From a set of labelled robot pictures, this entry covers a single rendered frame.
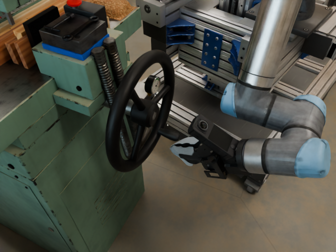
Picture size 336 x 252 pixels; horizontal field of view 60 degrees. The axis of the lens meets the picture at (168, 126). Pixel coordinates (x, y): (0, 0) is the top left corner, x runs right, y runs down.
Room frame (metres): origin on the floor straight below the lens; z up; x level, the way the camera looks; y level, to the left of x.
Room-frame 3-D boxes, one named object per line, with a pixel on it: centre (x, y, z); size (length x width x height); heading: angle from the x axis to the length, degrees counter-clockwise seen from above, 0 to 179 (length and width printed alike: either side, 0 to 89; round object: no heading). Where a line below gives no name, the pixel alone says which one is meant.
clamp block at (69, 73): (0.55, 0.19, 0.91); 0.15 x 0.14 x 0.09; 154
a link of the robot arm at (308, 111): (0.44, -0.28, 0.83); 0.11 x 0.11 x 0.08; 63
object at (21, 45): (0.63, 0.26, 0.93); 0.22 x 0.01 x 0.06; 154
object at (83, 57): (0.55, 0.18, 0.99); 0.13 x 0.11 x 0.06; 154
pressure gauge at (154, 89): (0.77, 0.06, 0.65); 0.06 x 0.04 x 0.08; 154
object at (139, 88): (0.80, 0.12, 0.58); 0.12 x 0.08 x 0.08; 64
